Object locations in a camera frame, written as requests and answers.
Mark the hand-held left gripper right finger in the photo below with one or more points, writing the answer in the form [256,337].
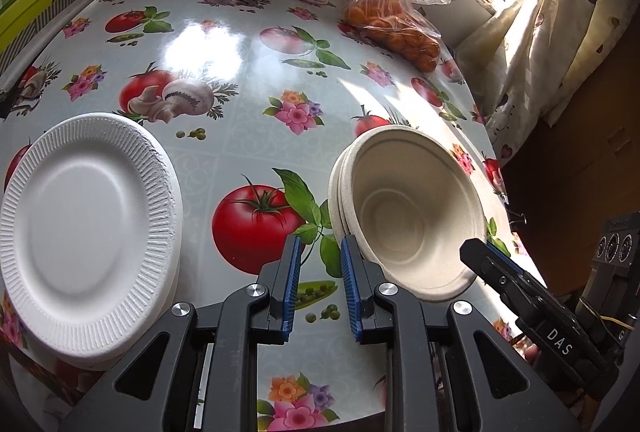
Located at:
[351,292]

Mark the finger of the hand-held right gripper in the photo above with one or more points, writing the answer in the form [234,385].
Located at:
[480,262]
[507,262]

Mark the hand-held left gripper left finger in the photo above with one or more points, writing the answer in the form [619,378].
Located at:
[290,292]

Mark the black binder clip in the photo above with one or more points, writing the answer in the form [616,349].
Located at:
[517,217]

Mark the cream printed curtain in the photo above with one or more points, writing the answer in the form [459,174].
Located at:
[550,36]

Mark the fruit and flower printed tablecloth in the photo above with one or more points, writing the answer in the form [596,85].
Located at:
[225,61]

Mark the plastic bag of oranges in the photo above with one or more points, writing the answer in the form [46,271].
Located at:
[400,6]

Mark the lime green box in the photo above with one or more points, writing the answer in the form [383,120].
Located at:
[40,6]

